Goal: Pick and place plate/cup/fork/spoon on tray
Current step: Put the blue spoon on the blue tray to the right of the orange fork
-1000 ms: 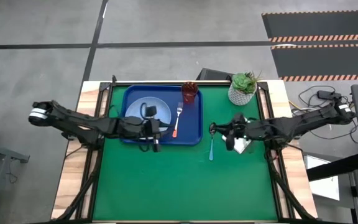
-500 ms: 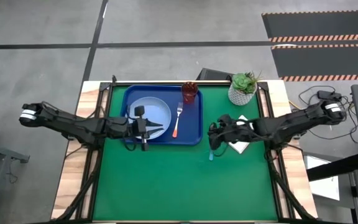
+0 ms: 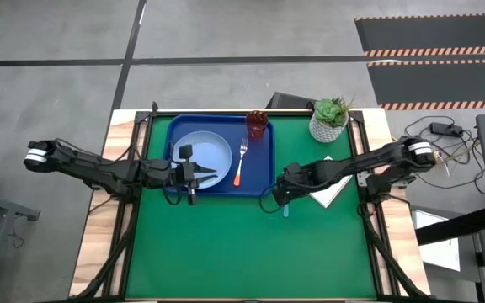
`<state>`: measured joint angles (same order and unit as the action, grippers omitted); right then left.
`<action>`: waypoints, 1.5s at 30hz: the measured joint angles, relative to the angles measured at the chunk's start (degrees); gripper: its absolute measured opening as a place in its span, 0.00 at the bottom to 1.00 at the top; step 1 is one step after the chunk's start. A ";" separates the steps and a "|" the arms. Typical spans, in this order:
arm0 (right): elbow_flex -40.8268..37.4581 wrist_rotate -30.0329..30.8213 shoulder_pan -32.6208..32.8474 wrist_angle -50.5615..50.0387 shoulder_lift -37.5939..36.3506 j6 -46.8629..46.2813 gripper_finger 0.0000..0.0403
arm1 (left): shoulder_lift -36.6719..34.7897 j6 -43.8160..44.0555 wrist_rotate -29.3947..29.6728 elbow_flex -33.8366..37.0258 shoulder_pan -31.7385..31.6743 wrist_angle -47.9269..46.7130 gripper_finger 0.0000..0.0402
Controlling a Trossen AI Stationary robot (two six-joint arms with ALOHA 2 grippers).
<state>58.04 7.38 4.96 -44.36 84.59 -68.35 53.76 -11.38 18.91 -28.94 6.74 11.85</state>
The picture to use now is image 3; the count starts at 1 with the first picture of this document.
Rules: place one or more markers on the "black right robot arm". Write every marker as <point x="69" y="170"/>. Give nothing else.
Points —
<point x="352" y="166"/>

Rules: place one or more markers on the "light blue spoon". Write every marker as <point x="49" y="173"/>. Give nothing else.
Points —
<point x="286" y="211"/>

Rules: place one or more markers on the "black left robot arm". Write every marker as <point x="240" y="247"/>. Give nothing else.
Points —
<point x="99" y="170"/>

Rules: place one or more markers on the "green table mat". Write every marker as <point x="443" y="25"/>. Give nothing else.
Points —
<point x="246" y="248"/>

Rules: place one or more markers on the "black orange-striped floor mat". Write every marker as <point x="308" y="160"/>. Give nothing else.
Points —
<point x="436" y="33"/>
<point x="440" y="82"/>

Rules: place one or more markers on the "grey triangle-pattern plant pot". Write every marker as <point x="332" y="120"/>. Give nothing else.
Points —
<point x="324" y="132"/>

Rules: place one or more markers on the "black power adapter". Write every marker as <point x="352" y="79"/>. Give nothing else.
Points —
<point x="446" y="129"/>

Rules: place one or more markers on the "black table frame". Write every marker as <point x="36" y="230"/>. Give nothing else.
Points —
<point x="373" y="235"/>

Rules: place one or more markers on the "light blue plate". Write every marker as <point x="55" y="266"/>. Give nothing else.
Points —
<point x="211" y="157"/>

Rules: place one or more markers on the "green succulent plant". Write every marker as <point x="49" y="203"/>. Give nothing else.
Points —
<point x="330" y="110"/>

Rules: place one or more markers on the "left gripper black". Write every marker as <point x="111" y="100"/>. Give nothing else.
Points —
<point x="160" y="172"/>

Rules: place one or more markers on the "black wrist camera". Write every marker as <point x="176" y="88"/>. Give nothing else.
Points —
<point x="186" y="151"/>

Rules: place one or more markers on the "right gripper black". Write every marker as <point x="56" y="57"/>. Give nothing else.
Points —
<point x="293" y="181"/>

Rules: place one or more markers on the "blue plastic tray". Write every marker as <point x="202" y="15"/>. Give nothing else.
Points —
<point x="255" y="177"/>

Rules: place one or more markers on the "white floor sheet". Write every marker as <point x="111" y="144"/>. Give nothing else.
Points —
<point x="440" y="252"/>

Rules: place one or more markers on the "red faceted cup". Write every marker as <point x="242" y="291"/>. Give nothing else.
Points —
<point x="257" y="123"/>

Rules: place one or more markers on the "black box behind table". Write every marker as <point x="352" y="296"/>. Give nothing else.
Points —
<point x="289" y="101"/>

